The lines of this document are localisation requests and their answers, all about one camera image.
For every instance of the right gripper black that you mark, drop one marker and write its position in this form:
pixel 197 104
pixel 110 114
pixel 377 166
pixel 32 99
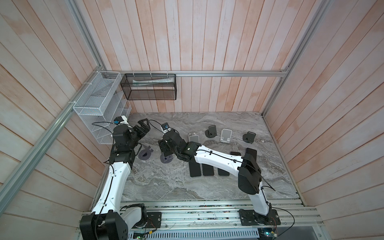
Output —
pixel 161 140

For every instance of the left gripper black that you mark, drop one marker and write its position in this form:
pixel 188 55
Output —
pixel 141 132

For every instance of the black phone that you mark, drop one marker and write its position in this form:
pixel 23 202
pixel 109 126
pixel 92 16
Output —
pixel 195 169
pixel 165 149

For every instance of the purple-edged phone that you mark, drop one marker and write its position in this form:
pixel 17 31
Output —
pixel 208 170

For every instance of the teal-edged phone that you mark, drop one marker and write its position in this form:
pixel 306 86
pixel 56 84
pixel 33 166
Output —
pixel 223 172

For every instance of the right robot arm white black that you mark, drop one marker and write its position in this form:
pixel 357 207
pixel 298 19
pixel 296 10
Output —
pixel 245 168

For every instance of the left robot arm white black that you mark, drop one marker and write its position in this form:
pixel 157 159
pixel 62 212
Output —
pixel 108 220

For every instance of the white stand back centre-left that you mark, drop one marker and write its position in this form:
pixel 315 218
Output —
pixel 193 137

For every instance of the round grey stand centre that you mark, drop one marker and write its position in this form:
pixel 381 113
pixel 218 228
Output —
pixel 211 132

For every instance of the white stand back right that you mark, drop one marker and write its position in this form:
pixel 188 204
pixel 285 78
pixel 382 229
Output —
pixel 226 135

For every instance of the green circuit board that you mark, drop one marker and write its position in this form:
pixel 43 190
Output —
pixel 267 235

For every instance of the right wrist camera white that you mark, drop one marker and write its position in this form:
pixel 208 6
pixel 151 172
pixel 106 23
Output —
pixel 165 127

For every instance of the black wire mesh basket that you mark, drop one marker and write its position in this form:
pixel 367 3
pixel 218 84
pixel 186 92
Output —
pixel 159 87

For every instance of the white wire mesh shelf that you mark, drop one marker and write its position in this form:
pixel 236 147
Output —
pixel 100 104

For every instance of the aluminium frame rail back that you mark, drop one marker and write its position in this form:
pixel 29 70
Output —
pixel 213 73

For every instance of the aluminium frame rail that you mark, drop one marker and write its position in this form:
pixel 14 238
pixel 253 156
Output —
pixel 19 176
pixel 213 73

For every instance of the aluminium frame rail left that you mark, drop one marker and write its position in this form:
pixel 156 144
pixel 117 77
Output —
pixel 19 176

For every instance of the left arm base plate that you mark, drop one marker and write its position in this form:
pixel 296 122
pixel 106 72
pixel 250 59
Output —
pixel 152 220

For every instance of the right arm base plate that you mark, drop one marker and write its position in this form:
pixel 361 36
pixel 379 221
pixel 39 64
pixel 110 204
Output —
pixel 251 218

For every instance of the white vented cable duct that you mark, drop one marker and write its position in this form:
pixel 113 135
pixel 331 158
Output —
pixel 209 234

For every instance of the aluminium frame post right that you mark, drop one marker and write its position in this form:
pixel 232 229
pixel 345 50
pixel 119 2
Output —
pixel 311 29

